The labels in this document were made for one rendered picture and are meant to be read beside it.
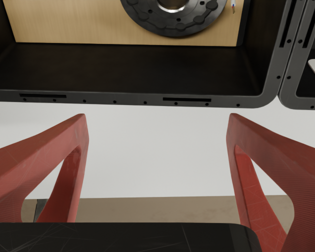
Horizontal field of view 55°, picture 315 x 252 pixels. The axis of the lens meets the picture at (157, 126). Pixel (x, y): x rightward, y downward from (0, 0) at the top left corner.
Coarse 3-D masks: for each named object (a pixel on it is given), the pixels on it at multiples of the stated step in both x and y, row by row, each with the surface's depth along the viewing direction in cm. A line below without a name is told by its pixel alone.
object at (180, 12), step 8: (152, 0) 28; (192, 0) 27; (152, 8) 28; (160, 8) 28; (168, 8) 29; (176, 8) 29; (184, 8) 28; (192, 8) 28; (168, 16) 29; (176, 16) 29
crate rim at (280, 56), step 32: (288, 0) 22; (288, 32) 24; (0, 96) 29; (32, 96) 29; (64, 96) 29; (96, 96) 28; (128, 96) 28; (160, 96) 28; (192, 96) 28; (224, 96) 28; (256, 96) 28
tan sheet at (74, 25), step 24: (24, 0) 33; (48, 0) 33; (72, 0) 33; (96, 0) 33; (240, 0) 32; (24, 24) 35; (48, 24) 35; (72, 24) 34; (96, 24) 34; (120, 24) 34; (216, 24) 34
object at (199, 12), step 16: (128, 0) 29; (144, 0) 28; (208, 0) 28; (224, 0) 28; (144, 16) 30; (160, 16) 30; (192, 16) 29; (208, 16) 29; (160, 32) 31; (176, 32) 31; (192, 32) 31
